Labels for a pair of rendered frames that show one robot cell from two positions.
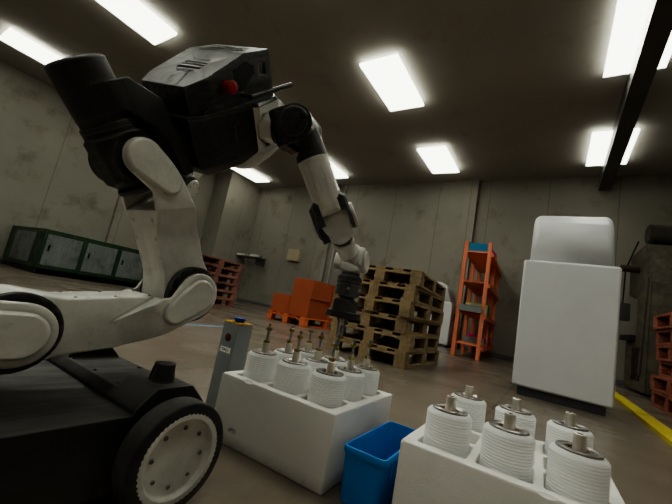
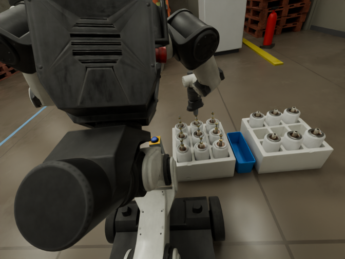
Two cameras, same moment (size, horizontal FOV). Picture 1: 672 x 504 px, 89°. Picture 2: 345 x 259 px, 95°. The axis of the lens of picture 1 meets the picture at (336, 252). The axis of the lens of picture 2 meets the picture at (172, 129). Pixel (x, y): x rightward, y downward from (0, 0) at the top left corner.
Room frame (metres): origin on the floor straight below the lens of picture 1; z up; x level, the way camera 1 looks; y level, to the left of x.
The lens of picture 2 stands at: (0.47, 0.48, 0.99)
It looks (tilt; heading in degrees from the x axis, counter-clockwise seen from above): 39 degrees down; 335
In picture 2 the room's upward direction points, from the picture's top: 12 degrees counter-clockwise
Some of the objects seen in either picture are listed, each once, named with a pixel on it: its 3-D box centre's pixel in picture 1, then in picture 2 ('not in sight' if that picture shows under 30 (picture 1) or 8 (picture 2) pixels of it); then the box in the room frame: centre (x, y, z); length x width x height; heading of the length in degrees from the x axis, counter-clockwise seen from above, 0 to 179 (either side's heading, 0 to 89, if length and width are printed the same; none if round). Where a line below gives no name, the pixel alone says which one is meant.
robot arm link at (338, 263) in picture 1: (350, 269); (191, 82); (1.25, -0.06, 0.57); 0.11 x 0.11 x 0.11; 73
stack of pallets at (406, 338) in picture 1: (391, 314); not in sight; (3.86, -0.73, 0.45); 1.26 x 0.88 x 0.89; 149
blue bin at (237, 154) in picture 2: (384, 462); (238, 151); (0.96, -0.23, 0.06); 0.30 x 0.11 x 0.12; 148
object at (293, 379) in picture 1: (288, 394); (202, 155); (1.03, 0.06, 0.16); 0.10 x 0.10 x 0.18
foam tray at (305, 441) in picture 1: (306, 413); (199, 149); (1.13, 0.00, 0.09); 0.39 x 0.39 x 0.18; 59
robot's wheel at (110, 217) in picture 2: not in sight; (118, 221); (1.00, 0.68, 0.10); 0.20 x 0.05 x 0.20; 147
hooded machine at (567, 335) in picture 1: (564, 305); (219, 0); (3.09, -2.12, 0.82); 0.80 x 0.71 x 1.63; 145
